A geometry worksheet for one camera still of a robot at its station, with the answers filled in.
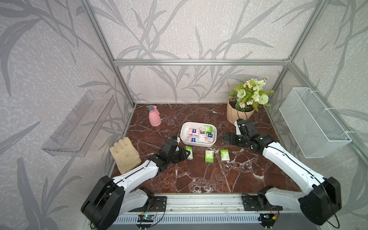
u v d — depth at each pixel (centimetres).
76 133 68
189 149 85
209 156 89
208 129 97
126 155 91
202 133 99
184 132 100
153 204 72
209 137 96
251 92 87
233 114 97
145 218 71
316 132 60
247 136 61
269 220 72
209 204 75
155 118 102
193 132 99
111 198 40
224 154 89
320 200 38
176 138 80
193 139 96
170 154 66
